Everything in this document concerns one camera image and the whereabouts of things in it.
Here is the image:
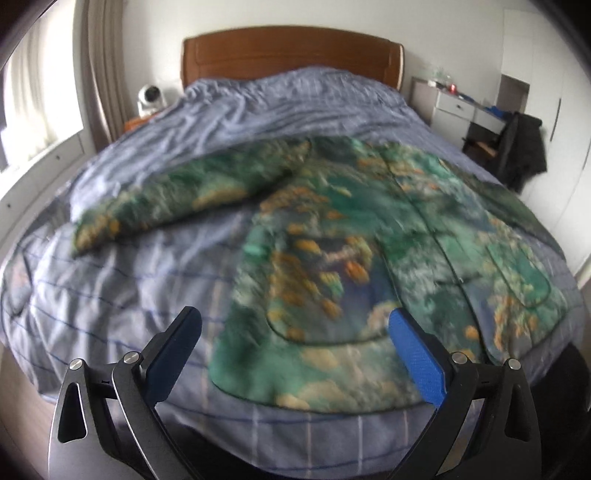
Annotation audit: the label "white wardrobe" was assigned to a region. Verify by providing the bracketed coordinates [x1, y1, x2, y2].
[499, 0, 591, 278]

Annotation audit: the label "white window seat cabinet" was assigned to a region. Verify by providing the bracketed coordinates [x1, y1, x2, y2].
[0, 131, 95, 250]

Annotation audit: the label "black jacket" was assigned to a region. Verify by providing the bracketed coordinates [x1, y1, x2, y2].
[496, 111, 548, 193]

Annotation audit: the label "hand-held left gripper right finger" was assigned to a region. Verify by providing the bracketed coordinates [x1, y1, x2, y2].
[388, 308, 542, 480]

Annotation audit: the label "beige curtain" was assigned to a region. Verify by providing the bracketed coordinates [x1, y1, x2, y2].
[78, 0, 136, 153]

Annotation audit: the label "wooden chair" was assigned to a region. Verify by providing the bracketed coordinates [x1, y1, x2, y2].
[462, 124, 503, 163]

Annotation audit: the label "wooden nightstand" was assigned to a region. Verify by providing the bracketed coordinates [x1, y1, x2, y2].
[124, 115, 154, 136]

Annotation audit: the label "wooden bed headboard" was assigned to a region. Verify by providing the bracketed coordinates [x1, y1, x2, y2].
[181, 25, 406, 90]

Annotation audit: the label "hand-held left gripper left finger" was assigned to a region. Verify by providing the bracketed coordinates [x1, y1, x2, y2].
[48, 306, 204, 480]

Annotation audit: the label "blue checked duvet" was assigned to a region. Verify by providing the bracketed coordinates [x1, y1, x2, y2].
[0, 66, 583, 480]

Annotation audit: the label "white sheer curtain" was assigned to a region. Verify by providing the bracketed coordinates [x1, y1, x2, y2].
[0, 18, 85, 160]

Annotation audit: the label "green floral quilted jacket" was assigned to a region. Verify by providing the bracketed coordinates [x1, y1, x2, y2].
[74, 136, 571, 414]

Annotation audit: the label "white desk with drawer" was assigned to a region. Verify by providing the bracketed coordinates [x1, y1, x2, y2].
[409, 76, 509, 149]

